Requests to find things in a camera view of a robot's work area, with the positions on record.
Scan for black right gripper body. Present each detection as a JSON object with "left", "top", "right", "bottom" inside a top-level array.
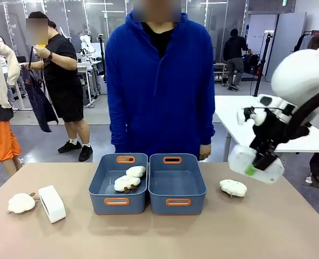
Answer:
[{"left": 249, "top": 112, "right": 310, "bottom": 162}]

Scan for translucent white plastic bottle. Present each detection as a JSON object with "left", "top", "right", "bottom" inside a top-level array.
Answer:
[{"left": 227, "top": 145, "right": 285, "bottom": 185}]

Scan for white digital clock rounded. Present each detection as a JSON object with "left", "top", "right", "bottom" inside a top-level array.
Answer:
[{"left": 38, "top": 185, "right": 67, "bottom": 224}]

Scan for person left hand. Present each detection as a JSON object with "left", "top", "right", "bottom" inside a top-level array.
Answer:
[{"left": 199, "top": 144, "right": 212, "bottom": 161}]

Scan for white table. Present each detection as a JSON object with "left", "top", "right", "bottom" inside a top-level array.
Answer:
[{"left": 214, "top": 94, "right": 319, "bottom": 162}]

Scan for white cloud plush toy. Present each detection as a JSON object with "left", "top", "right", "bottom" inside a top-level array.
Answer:
[
  {"left": 113, "top": 175, "right": 142, "bottom": 194},
  {"left": 219, "top": 179, "right": 248, "bottom": 198},
  {"left": 5, "top": 192, "right": 41, "bottom": 215},
  {"left": 125, "top": 166, "right": 147, "bottom": 179}
]

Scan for wooden shoe rack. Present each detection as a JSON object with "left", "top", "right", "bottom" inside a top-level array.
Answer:
[{"left": 212, "top": 62, "right": 229, "bottom": 81}]

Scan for person in dark jacket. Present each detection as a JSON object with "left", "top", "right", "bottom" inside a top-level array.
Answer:
[{"left": 223, "top": 28, "right": 249, "bottom": 91}]

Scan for black clothes rack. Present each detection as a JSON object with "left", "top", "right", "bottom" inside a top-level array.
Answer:
[{"left": 293, "top": 30, "right": 319, "bottom": 52}]

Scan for person in blue hoodie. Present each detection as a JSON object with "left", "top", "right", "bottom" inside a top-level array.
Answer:
[{"left": 105, "top": 0, "right": 216, "bottom": 162}]

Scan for white desk with legs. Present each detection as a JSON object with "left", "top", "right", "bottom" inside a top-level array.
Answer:
[{"left": 77, "top": 59, "right": 107, "bottom": 106}]

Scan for person in black t-shirt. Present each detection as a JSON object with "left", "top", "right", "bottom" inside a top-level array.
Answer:
[{"left": 25, "top": 11, "right": 93, "bottom": 162}]

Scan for dark blue apron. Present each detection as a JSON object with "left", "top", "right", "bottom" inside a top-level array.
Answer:
[{"left": 21, "top": 45, "right": 59, "bottom": 133}]

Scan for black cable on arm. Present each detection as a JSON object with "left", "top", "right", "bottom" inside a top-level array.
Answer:
[{"left": 290, "top": 86, "right": 319, "bottom": 133}]

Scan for black camera tripod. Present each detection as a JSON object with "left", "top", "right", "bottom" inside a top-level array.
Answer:
[{"left": 253, "top": 31, "right": 274, "bottom": 97}]

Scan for blue basket orange handles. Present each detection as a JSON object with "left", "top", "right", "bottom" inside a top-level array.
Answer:
[
  {"left": 89, "top": 153, "right": 149, "bottom": 215},
  {"left": 148, "top": 153, "right": 207, "bottom": 215}
]

